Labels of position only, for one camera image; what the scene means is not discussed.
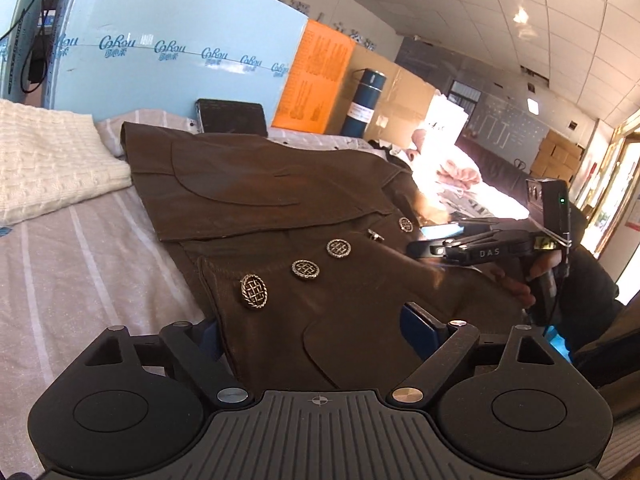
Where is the black tablet case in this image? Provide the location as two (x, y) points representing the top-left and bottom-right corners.
(195, 98), (270, 137)

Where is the pile of light clothes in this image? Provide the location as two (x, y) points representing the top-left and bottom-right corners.
(407, 129), (483, 196)

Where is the brown cardboard sheet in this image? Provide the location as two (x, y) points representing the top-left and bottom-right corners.
(345, 46), (442, 148)

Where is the orange printed board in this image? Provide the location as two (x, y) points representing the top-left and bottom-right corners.
(271, 19), (357, 137)

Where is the black power adapter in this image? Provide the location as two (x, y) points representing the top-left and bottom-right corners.
(26, 52), (47, 83)

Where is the dark blue cylindrical bottle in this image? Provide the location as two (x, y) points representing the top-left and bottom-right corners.
(341, 68), (388, 139)

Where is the person's right hand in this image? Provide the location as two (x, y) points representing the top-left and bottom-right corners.
(490, 255), (558, 310)

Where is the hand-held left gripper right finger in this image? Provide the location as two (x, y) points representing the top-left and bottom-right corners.
(392, 301), (557, 406)

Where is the light blue foam board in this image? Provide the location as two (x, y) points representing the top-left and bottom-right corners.
(49, 0), (309, 133)

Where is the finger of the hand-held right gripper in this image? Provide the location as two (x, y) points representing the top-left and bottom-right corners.
(420, 219), (526, 242)
(406, 237), (532, 267)

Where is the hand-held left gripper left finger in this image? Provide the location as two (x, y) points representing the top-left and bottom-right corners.
(82, 319), (251, 407)

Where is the white paper bag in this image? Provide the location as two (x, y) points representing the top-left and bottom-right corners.
(419, 92), (470, 162)

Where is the stack of cardboard boxes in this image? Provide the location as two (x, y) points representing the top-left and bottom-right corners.
(529, 128), (585, 187)

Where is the brown jacket with metal buttons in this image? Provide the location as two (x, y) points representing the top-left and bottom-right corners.
(119, 121), (538, 392)

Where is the white knitted blanket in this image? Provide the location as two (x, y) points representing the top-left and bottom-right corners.
(0, 98), (133, 227)

